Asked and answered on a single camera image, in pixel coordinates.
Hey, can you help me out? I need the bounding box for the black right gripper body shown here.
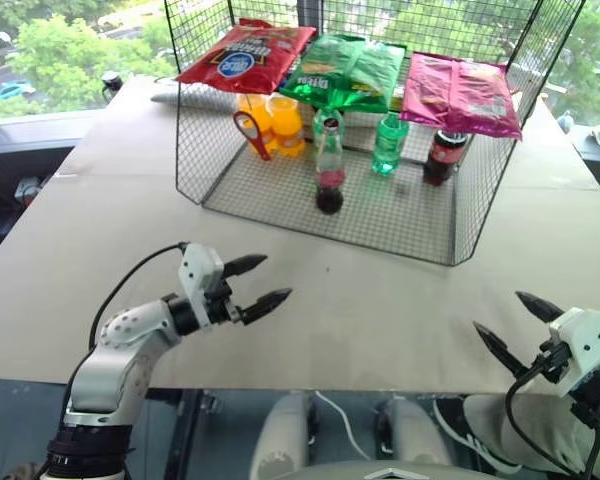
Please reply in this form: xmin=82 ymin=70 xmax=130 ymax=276
xmin=529 ymin=338 xmax=574 ymax=386

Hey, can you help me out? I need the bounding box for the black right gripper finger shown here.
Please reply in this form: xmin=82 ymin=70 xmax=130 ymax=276
xmin=472 ymin=321 xmax=532 ymax=385
xmin=514 ymin=290 xmax=566 ymax=324

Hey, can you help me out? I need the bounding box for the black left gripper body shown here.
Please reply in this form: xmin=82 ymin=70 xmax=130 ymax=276
xmin=205 ymin=279 xmax=245 ymax=327

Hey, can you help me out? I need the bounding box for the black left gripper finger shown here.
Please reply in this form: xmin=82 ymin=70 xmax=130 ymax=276
xmin=239 ymin=287 xmax=294 ymax=324
xmin=222 ymin=253 xmax=270 ymax=279

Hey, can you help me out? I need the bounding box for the red loop-shaped handle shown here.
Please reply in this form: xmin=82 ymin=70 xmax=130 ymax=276
xmin=232 ymin=110 xmax=273 ymax=163

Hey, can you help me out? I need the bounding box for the glass cola bottle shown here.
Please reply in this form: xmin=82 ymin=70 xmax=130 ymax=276
xmin=312 ymin=106 xmax=347 ymax=217

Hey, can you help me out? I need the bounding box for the orange soda plastic bottle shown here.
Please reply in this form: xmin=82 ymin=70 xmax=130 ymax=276
xmin=236 ymin=93 xmax=277 ymax=154
xmin=268 ymin=96 xmax=308 ymax=159

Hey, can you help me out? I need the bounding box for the plastic cola bottle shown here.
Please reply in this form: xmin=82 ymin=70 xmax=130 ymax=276
xmin=421 ymin=128 xmax=469 ymax=188

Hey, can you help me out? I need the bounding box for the green plastic soda bottle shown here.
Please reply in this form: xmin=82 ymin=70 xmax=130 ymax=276
xmin=370 ymin=111 xmax=411 ymax=177

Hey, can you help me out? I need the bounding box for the black and white sneaker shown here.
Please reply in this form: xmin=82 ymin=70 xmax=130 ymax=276
xmin=431 ymin=393 xmax=522 ymax=475

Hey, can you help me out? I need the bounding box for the grey rounded robot leg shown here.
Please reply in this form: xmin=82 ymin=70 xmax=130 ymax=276
xmin=248 ymin=393 xmax=312 ymax=480
xmin=383 ymin=396 xmax=452 ymax=469

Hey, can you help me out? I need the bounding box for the brown paper table cover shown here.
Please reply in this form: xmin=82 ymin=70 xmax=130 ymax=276
xmin=0 ymin=73 xmax=600 ymax=397

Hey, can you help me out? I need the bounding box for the grey robot torso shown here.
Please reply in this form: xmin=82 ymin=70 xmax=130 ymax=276
xmin=298 ymin=458 xmax=487 ymax=480

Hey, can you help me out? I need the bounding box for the red chips bag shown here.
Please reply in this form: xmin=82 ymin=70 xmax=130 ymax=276
xmin=175 ymin=17 xmax=318 ymax=96

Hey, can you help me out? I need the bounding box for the green chips bag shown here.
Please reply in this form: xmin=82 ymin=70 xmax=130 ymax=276
xmin=278 ymin=34 xmax=408 ymax=114

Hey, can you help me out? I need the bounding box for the pink chips bag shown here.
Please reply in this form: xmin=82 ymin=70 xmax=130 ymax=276
xmin=398 ymin=51 xmax=524 ymax=142

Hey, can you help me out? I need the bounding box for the red and white device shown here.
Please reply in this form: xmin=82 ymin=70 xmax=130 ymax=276
xmin=13 ymin=176 xmax=50 ymax=207

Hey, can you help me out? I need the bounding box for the black round knob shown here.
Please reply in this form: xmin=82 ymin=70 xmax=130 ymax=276
xmin=100 ymin=70 xmax=125 ymax=95

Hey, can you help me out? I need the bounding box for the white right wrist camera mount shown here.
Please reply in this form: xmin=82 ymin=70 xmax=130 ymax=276
xmin=546 ymin=306 xmax=600 ymax=400

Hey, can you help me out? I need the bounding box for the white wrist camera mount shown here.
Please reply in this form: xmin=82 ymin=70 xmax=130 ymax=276
xmin=177 ymin=243 xmax=227 ymax=332
xmin=546 ymin=306 xmax=600 ymax=400

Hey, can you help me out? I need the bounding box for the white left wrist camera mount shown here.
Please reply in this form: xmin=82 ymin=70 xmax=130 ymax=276
xmin=177 ymin=243 xmax=227 ymax=332

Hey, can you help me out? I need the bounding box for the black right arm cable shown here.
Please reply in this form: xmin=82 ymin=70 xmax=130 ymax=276
xmin=504 ymin=363 xmax=600 ymax=480

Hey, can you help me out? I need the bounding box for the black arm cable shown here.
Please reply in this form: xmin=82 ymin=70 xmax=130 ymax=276
xmin=88 ymin=242 xmax=190 ymax=350
xmin=504 ymin=363 xmax=600 ymax=480

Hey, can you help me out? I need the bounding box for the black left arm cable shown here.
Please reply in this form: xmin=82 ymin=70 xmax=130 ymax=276
xmin=88 ymin=242 xmax=190 ymax=350

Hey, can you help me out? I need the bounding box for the black wire mesh rack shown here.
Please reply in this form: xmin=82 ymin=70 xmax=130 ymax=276
xmin=162 ymin=0 xmax=589 ymax=268

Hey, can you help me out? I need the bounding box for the white cable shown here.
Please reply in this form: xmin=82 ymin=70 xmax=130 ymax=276
xmin=311 ymin=389 xmax=372 ymax=462

